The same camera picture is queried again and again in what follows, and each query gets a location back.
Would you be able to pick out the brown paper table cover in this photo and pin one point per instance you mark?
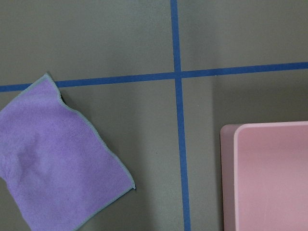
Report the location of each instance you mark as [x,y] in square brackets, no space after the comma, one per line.
[158,79]

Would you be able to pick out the purple microfiber cloth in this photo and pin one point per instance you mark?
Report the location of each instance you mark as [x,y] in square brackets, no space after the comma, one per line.
[56,166]

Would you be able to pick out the pink plastic bin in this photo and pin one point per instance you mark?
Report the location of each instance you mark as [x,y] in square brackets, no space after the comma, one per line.
[264,170]

